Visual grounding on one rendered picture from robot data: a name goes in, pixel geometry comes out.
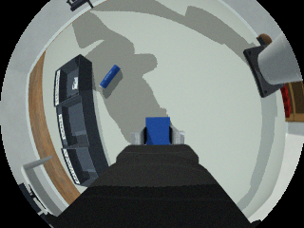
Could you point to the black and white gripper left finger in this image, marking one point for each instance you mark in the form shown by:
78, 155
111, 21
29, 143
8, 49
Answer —
140, 136

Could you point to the black three-compartment bin rack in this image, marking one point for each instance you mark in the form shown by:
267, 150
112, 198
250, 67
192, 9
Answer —
77, 122

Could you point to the blue aa battery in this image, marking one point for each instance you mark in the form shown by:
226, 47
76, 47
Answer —
109, 76

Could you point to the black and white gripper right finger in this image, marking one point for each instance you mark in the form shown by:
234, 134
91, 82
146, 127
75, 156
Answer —
178, 135

